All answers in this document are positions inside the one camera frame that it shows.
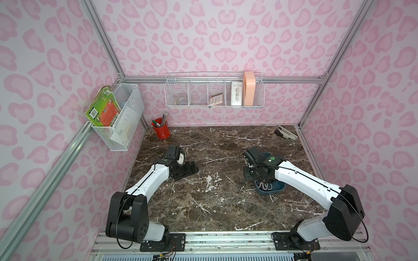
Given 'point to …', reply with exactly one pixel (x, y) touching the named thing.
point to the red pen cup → (163, 132)
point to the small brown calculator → (215, 99)
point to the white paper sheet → (125, 126)
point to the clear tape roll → (181, 101)
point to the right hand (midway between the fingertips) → (245, 174)
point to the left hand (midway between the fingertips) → (192, 169)
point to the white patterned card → (236, 93)
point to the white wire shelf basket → (214, 89)
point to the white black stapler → (284, 132)
